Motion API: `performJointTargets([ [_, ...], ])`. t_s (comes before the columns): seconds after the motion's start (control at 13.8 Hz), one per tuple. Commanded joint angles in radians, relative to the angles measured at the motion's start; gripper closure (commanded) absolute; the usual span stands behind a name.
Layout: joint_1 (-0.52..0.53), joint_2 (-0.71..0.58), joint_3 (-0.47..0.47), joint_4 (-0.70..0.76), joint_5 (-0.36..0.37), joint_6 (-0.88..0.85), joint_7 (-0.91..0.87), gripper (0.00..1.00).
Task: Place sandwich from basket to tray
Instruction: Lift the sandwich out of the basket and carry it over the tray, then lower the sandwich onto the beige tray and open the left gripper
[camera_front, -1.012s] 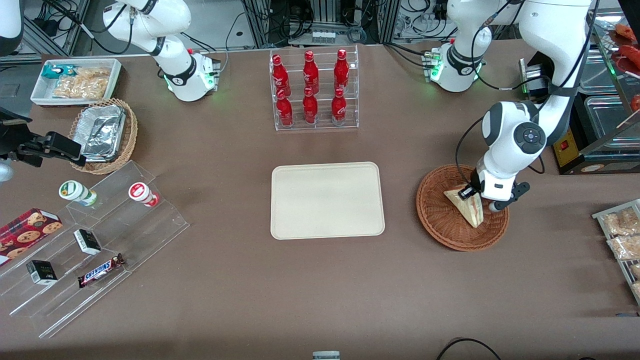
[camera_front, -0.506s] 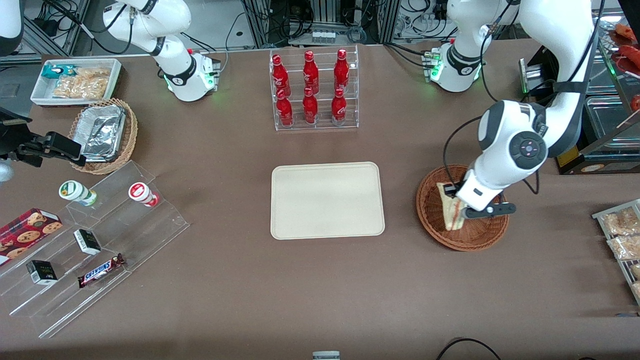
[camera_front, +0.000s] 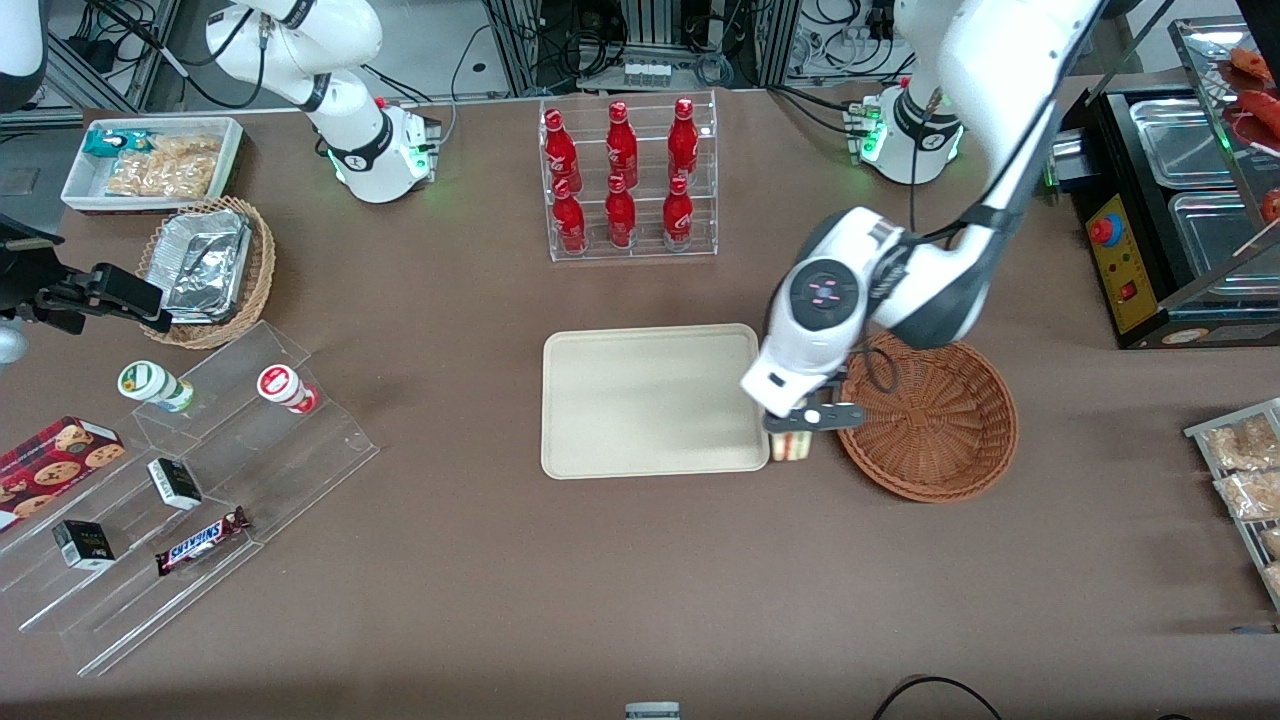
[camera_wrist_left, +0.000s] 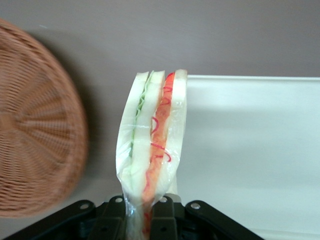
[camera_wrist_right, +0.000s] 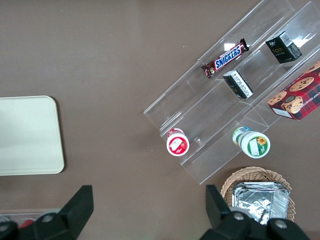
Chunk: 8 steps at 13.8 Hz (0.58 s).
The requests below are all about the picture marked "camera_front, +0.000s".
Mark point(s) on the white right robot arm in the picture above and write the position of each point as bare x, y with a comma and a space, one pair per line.
350, 150

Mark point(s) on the clear acrylic bottle rack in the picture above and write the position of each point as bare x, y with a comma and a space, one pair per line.
640, 250

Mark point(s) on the teal snack packet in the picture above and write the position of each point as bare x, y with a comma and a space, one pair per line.
112, 142

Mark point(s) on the red cookie box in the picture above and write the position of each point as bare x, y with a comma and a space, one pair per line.
55, 465

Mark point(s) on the stack of foil containers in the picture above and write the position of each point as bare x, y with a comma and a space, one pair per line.
205, 265

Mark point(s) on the red lidded yogurt cup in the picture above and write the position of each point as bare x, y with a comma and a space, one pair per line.
283, 387

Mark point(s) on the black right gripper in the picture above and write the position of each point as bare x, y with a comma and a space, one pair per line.
62, 297

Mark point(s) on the clear bag of chips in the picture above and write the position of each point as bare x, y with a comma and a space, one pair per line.
170, 170

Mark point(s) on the white plastic snack bin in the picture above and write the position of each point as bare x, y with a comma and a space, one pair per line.
80, 190

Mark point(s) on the tan wicker basket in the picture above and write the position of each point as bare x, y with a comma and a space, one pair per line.
258, 270

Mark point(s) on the white tray of snack bags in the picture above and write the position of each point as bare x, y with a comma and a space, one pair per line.
1200, 432

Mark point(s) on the red sausages on shelf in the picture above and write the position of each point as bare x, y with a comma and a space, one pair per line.
1262, 105

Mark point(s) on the small grey white device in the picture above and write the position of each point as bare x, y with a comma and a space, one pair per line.
652, 711

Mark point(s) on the steel warmer pan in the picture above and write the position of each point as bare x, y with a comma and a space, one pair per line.
1215, 245
1180, 140

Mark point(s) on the triangle sandwich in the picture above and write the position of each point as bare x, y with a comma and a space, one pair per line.
790, 447

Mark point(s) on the round brown wicker basket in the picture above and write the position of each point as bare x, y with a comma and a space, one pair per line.
930, 420

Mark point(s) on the green lidded yogurt cup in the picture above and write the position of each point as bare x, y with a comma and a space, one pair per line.
150, 384

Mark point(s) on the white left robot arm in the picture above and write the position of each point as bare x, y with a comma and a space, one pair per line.
1000, 60

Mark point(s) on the white power strip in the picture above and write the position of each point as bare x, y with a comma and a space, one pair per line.
646, 72

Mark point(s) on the clear bag of crackers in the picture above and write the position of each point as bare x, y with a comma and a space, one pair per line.
1270, 542
1250, 495
1245, 443
1273, 580

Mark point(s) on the black yellow food warmer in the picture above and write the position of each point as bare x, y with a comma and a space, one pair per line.
1120, 270

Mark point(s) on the clear acrylic stepped display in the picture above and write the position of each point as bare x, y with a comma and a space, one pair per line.
300, 470

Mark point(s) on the red cola bottle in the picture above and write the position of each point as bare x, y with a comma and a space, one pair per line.
683, 142
560, 155
621, 148
677, 212
569, 218
620, 214

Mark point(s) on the snickers chocolate bar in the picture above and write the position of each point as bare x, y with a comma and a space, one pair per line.
200, 541

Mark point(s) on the small black carton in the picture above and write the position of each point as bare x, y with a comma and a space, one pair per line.
83, 545
175, 483

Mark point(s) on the beige plastic serving tray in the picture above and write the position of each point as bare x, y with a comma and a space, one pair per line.
650, 400

